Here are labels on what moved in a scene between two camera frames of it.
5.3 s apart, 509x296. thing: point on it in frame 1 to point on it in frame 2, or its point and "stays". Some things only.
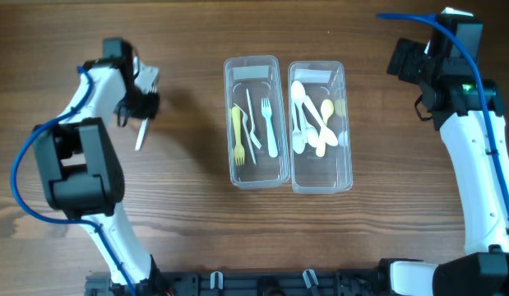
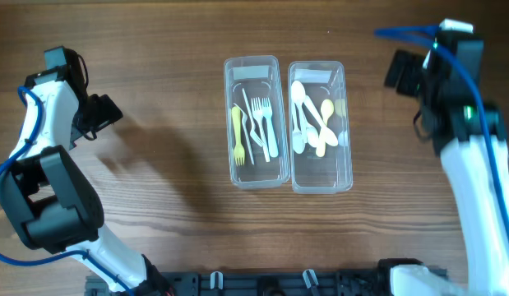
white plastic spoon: [327, 135] stays
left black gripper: [150, 108] to [108, 112]
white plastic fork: [252, 132] stays
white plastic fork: [147, 77] to [257, 113]
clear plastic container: [256, 122] stays
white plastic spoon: [312, 135] stays
